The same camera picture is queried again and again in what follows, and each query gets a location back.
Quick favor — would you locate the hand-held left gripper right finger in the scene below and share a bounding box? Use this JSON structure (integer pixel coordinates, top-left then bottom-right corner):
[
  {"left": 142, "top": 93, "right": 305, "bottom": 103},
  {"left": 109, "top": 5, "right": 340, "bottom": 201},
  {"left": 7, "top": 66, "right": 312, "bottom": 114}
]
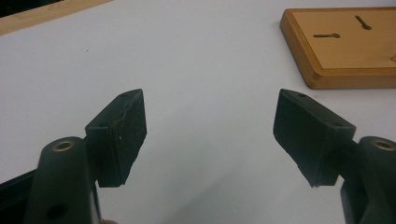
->
[{"left": 273, "top": 88, "right": 357, "bottom": 189}]

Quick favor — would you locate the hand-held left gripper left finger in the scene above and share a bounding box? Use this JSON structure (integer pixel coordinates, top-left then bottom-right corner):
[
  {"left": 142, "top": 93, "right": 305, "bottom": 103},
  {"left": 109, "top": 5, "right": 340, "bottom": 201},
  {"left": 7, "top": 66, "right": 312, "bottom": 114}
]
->
[{"left": 84, "top": 88, "right": 149, "bottom": 189}]

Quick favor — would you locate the wooden rack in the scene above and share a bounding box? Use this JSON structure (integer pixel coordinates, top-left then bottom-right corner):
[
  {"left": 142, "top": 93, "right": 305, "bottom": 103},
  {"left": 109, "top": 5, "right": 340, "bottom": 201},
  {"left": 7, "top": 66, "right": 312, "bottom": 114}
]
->
[{"left": 278, "top": 7, "right": 396, "bottom": 91}]

